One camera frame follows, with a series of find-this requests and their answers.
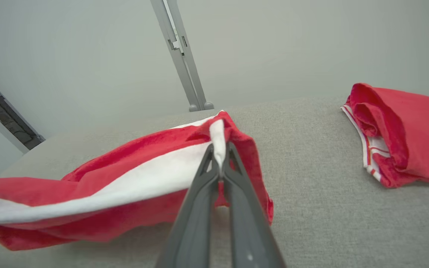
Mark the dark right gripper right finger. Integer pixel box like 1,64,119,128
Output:
222,142,286,268

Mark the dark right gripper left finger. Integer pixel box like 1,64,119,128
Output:
155,143,221,268

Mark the red garment white band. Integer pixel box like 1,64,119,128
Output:
0,110,274,251

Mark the red shorts white striped trim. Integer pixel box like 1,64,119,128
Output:
341,82,429,189

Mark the grey fabric sofa seat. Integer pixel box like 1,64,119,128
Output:
0,95,429,268

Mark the grey double partition post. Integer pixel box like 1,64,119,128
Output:
150,0,215,112

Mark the grey framed dark wall opening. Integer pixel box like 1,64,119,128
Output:
0,66,46,155

